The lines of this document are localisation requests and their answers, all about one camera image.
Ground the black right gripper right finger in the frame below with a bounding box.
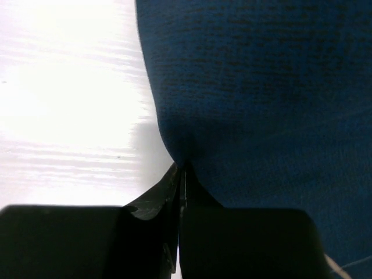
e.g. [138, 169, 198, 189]
[179, 165, 332, 279]

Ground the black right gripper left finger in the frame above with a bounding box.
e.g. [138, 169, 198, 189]
[1, 166, 181, 278]

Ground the dark blue cloth placemat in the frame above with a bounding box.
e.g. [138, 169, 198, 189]
[136, 1, 371, 278]

